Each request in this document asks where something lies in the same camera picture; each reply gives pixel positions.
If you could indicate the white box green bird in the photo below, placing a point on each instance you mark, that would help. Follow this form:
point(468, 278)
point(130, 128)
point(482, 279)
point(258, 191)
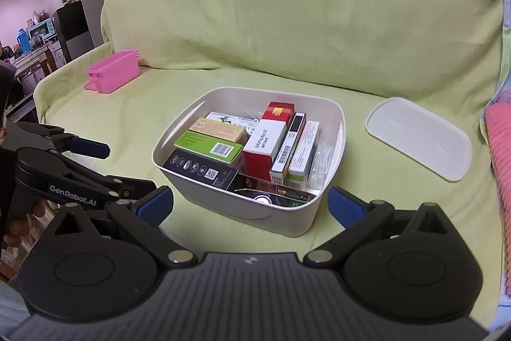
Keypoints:
point(249, 124)

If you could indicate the white black barcode box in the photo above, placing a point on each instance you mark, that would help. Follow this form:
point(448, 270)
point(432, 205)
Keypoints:
point(279, 170)

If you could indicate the red white Hynaut box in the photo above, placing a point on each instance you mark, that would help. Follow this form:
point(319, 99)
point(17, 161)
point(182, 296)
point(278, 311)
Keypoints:
point(262, 147)

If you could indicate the pink knitted cushion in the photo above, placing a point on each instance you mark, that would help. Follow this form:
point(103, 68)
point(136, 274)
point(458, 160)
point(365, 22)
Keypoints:
point(497, 118)

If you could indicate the blue toaster oven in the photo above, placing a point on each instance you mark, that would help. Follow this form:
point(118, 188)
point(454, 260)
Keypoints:
point(44, 29)

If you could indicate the pink plastic box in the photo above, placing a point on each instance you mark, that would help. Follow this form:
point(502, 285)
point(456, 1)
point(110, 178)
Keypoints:
point(113, 72)

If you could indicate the white green medicine box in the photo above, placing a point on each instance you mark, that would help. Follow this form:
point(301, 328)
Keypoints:
point(301, 162)

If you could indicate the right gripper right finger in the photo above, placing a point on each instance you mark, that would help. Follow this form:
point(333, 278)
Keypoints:
point(408, 265)

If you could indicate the tan medicine box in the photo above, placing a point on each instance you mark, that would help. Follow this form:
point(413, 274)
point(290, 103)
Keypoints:
point(221, 130)

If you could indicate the clear bag cotton swabs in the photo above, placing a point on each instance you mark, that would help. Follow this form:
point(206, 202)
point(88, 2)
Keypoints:
point(320, 165)

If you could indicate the beige plastic storage bin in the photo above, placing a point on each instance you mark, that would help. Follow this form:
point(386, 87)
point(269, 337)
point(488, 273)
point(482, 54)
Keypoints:
point(252, 103)

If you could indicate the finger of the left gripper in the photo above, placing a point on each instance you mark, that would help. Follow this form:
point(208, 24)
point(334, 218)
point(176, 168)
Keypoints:
point(28, 134)
point(58, 179)

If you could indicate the black phone box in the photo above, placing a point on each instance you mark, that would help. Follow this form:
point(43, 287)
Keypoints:
point(200, 169)

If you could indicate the blue water jug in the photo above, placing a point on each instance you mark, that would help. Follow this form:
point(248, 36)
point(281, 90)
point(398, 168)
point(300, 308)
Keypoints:
point(23, 41)

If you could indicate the black cabinet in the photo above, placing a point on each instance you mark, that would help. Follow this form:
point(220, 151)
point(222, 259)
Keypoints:
point(72, 30)

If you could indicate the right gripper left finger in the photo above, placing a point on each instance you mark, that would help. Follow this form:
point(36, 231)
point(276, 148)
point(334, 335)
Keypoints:
point(97, 264)

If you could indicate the white plastic bin lid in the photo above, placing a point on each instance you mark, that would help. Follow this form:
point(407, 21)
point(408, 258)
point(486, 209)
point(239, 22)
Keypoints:
point(423, 136)

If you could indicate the battery blister pack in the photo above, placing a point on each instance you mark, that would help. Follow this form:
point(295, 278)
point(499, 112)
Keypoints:
point(282, 196)

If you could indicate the pastel patchwork blanket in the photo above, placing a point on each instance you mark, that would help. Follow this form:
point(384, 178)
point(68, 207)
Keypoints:
point(502, 94)

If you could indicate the person left hand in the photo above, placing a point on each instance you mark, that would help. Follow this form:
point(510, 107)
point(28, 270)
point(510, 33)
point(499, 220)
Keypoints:
point(19, 228)

